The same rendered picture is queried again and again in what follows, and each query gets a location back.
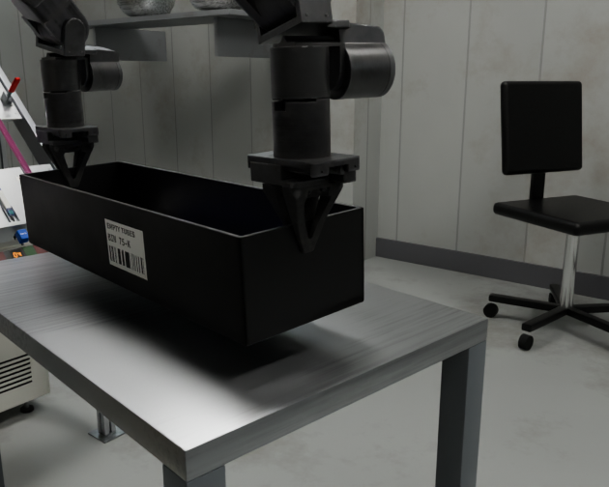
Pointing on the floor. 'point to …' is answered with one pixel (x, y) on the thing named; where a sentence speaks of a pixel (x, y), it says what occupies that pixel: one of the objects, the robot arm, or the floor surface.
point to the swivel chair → (567, 205)
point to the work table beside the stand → (224, 368)
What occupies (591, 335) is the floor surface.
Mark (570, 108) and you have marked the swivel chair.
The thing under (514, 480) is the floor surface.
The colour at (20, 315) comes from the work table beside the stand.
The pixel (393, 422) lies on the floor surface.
